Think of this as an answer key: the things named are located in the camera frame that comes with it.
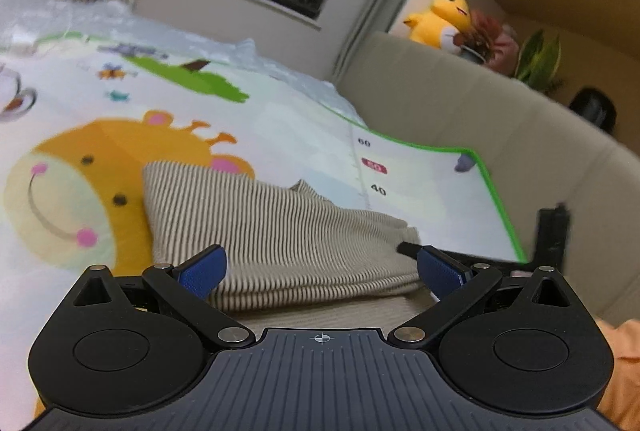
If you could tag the beige striped knit garment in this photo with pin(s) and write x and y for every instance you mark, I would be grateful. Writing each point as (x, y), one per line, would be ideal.
(275, 236)

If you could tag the beige padded headboard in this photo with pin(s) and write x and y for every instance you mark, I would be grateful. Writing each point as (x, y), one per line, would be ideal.
(475, 111)

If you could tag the yellow plush toy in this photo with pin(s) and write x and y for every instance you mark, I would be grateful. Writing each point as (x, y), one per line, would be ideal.
(440, 18)

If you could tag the orange clothing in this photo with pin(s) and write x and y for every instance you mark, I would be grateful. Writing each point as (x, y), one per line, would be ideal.
(622, 371)

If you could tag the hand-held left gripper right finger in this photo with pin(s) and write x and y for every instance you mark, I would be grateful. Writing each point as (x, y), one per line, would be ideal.
(440, 272)

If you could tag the black round object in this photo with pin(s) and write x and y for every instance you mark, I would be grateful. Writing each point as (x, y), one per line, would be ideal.
(592, 107)

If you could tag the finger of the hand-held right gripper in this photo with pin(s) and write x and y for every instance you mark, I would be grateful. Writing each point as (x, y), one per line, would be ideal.
(500, 262)
(552, 236)

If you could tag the green leafy plant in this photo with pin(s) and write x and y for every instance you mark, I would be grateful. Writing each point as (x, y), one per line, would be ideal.
(540, 61)

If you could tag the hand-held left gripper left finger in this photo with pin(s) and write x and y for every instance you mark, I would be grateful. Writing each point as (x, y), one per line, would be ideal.
(202, 272)

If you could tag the cartoon printed play mat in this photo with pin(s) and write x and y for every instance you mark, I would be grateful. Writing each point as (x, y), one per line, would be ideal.
(300, 136)

